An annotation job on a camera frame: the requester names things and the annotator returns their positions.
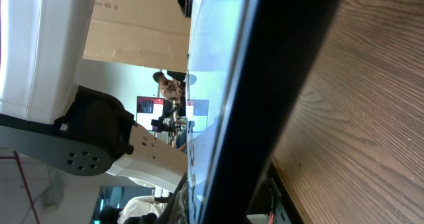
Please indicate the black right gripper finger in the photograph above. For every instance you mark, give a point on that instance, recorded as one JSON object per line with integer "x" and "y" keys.
{"x": 177, "y": 209}

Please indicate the blue Galaxy smartphone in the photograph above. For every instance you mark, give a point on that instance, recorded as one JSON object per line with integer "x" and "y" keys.
{"x": 250, "y": 59}

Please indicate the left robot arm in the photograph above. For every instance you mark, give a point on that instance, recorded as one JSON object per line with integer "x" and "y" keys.
{"x": 47, "y": 115}

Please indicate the person in background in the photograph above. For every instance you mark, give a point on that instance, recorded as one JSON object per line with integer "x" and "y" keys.
{"x": 170, "y": 89}

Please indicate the brown cardboard box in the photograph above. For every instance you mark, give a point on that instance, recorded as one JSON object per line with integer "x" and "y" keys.
{"x": 149, "y": 33}

